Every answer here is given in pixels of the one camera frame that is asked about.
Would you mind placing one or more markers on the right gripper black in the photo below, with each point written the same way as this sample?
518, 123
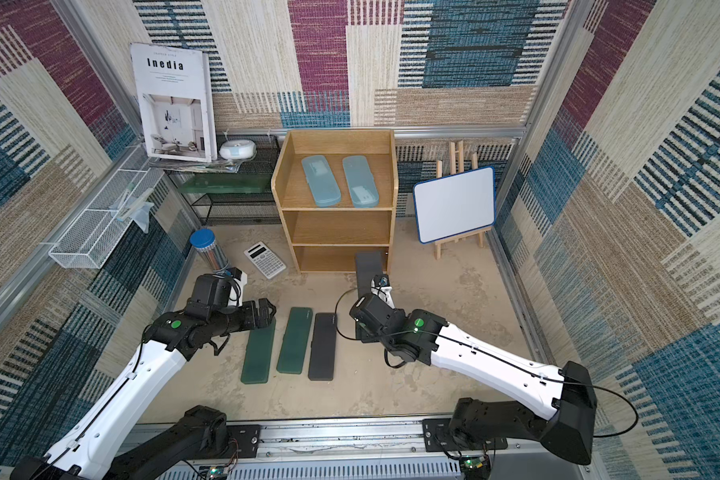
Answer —
366, 286

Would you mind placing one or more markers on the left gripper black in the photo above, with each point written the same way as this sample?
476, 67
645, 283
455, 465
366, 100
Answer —
251, 320

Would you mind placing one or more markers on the black pencil case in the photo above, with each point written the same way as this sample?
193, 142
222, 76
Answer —
323, 348
368, 265

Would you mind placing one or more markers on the light blue pencil case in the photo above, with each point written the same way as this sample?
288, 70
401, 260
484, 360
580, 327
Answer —
321, 181
360, 181

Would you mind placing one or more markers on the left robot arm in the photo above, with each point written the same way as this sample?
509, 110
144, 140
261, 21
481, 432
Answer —
90, 450

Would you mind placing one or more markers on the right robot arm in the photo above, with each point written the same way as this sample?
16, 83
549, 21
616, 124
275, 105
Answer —
554, 406

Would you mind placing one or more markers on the dark green pencil case outer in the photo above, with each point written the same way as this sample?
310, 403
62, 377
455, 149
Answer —
257, 360

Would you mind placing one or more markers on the dark green pencil case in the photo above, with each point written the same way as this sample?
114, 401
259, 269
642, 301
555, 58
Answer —
257, 360
295, 340

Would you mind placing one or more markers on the dark green pencil case inner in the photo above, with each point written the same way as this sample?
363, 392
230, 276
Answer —
295, 340

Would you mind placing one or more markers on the blue-lidded pencil tube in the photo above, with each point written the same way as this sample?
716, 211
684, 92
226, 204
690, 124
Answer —
205, 244

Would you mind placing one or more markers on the wooden three-tier shelf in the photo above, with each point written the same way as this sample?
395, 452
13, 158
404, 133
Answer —
325, 238

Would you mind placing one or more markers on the white calculator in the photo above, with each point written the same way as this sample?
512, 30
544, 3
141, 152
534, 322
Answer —
265, 260

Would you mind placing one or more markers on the green tray on rack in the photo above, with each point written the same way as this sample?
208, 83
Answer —
220, 183

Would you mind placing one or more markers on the small whiteboard on easel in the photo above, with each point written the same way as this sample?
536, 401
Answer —
457, 204

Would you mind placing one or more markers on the white round device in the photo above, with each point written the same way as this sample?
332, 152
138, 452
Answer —
237, 149

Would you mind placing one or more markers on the white Inedia magazine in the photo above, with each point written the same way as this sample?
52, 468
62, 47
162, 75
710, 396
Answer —
173, 88

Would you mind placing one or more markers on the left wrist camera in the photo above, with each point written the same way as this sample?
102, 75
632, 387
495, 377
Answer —
237, 280

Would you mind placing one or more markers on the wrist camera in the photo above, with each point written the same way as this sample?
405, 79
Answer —
237, 280
381, 287

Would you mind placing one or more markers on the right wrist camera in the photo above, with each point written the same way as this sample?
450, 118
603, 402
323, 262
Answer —
381, 287

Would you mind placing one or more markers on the black wire rack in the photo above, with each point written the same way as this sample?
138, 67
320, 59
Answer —
240, 198

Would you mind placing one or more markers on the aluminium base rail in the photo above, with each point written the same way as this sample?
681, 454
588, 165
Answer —
396, 447

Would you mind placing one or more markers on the white wire mesh basket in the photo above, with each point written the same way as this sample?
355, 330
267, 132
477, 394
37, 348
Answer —
121, 200

